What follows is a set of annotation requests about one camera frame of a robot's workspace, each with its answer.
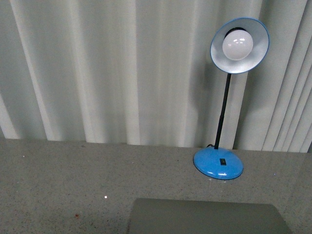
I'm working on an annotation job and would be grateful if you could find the grey laptop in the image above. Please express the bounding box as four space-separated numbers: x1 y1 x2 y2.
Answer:
128 198 292 234

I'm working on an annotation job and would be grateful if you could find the white curtain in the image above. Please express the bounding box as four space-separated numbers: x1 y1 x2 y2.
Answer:
0 0 312 152

